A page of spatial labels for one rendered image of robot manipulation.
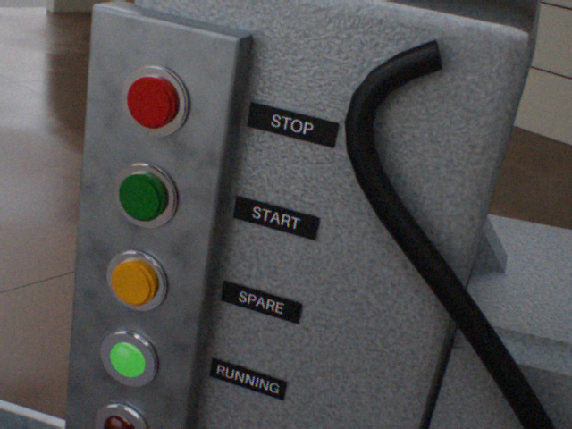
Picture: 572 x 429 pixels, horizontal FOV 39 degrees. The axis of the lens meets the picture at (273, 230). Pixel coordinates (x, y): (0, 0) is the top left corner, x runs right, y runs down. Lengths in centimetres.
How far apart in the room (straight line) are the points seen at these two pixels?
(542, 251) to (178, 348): 25
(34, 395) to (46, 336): 34
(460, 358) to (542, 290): 8
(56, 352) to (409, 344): 243
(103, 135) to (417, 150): 16
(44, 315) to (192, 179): 262
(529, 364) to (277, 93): 19
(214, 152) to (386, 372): 15
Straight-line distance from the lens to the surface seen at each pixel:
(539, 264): 54
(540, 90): 687
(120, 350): 47
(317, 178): 41
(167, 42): 40
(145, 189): 41
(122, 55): 41
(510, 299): 48
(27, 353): 281
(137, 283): 44
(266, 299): 44
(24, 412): 81
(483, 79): 38
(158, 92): 40
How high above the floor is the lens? 156
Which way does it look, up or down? 24 degrees down
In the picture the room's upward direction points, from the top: 10 degrees clockwise
